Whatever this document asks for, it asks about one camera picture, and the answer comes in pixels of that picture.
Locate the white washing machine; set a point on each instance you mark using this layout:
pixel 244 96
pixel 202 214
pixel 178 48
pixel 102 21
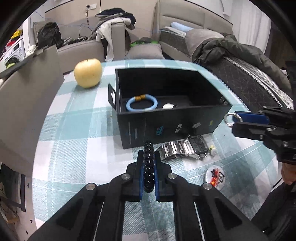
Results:
pixel 14 54

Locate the light blue pillow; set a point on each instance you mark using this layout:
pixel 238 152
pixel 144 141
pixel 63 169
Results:
pixel 180 27

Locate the dark green jacket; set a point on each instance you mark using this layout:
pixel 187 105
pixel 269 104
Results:
pixel 211 50

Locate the silver ring white keychain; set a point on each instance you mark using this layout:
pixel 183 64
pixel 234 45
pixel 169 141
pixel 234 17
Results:
pixel 231 118

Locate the wall power socket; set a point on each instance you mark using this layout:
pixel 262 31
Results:
pixel 91 6

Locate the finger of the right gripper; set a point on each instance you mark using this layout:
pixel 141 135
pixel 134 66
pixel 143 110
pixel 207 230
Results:
pixel 254 131
pixel 249 117

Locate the round white red badge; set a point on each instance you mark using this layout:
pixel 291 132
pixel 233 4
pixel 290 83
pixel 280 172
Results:
pixel 215 175

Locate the black cardboard box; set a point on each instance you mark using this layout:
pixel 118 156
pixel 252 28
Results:
pixel 188 104

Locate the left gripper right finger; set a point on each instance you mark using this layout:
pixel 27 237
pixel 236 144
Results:
pixel 164 180

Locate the light blue bangle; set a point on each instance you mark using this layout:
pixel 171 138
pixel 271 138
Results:
pixel 144 102

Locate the grey floor cushion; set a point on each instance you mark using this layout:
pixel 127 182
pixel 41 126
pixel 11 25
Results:
pixel 145 51

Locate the pile of clothes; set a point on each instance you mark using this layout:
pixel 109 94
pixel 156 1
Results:
pixel 107 19

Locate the operator hand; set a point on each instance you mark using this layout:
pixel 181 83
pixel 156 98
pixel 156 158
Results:
pixel 288 173

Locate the beige padded headboard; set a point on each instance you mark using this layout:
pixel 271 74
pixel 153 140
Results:
pixel 189 14

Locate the grey blanket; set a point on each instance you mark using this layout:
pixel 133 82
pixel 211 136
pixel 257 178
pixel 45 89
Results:
pixel 195 37

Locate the bed with quilted mattress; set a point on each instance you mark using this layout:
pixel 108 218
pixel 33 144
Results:
pixel 254 88

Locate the silver metal wristwatch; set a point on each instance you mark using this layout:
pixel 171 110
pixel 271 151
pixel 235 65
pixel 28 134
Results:
pixel 193 146

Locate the green cloth item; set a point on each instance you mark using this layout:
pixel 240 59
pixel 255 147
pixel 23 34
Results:
pixel 143 40

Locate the grey sofa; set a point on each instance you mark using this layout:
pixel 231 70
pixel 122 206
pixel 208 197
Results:
pixel 70 55

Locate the black backpack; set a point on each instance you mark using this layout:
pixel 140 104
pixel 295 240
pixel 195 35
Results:
pixel 49 35

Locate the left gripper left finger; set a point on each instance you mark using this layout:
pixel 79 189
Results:
pixel 133 180

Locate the yellow apple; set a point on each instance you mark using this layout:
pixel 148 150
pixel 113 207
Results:
pixel 88 73

